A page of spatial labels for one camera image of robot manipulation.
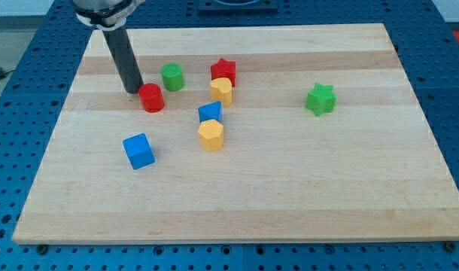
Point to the red cylinder block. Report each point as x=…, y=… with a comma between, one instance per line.
x=151, y=97

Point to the blue cube block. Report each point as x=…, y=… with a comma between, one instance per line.
x=138, y=151

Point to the yellow heart block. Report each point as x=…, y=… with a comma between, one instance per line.
x=222, y=90

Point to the blue triangle block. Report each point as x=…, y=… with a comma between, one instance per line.
x=211, y=111

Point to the red star block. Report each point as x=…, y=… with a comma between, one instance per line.
x=224, y=69

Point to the green cylinder block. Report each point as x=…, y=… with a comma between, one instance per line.
x=173, y=77

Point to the green star block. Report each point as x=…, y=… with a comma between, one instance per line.
x=321, y=99

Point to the wooden board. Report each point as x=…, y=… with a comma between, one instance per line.
x=369, y=171

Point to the yellow hexagon block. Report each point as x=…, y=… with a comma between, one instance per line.
x=211, y=135

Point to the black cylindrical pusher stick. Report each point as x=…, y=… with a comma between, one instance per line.
x=124, y=58

